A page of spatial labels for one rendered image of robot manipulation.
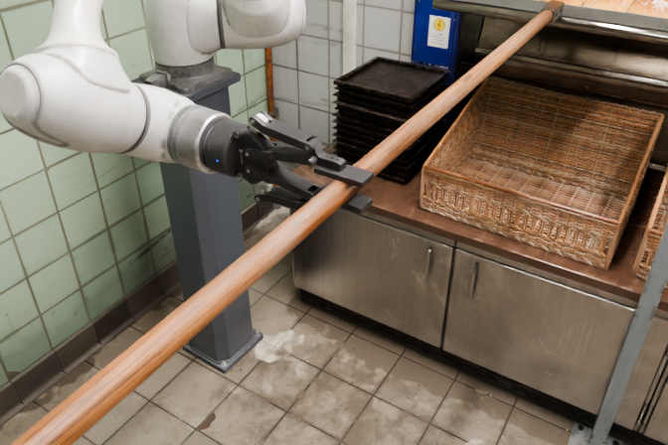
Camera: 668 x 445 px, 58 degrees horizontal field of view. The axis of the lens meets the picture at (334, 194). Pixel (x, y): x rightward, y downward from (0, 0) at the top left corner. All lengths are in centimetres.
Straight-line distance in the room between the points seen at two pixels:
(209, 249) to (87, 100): 111
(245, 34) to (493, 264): 93
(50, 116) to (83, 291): 149
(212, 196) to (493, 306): 89
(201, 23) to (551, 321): 124
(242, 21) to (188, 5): 13
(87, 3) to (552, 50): 150
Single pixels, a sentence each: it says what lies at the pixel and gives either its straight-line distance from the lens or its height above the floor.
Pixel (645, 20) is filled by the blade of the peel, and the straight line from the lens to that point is 161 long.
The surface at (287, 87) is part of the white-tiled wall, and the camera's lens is 258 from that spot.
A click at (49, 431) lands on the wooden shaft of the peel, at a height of 121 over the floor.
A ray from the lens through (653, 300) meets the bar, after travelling 164.
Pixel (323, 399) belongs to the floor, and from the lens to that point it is 204.
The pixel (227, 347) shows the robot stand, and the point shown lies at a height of 9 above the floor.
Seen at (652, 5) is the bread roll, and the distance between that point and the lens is 162.
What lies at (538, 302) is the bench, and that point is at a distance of 180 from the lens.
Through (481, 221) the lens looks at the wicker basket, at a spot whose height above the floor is 61.
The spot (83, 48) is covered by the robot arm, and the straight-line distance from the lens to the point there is 81.
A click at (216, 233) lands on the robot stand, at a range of 180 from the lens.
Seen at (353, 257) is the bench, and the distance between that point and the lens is 201.
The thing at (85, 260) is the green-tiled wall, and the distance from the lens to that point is 216.
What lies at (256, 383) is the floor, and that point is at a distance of 209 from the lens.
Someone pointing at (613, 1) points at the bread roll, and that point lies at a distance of 163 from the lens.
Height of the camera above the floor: 158
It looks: 32 degrees down
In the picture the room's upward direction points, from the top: straight up
